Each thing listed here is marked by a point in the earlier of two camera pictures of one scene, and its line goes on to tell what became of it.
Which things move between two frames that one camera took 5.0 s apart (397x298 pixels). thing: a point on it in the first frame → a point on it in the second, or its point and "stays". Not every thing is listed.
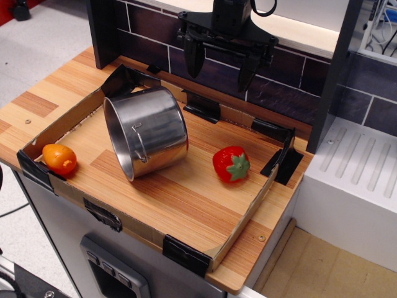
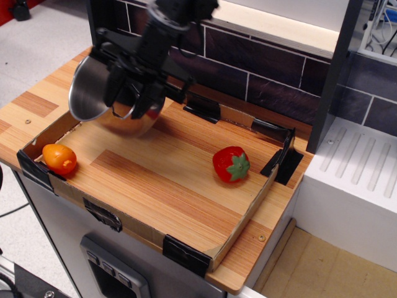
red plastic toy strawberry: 231,163 stays
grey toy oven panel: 111,277 stays
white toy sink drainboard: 349,192 stays
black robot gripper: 229,26 → 146,54
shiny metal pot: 147,128 → 87,90
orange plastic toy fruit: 59,158 stays
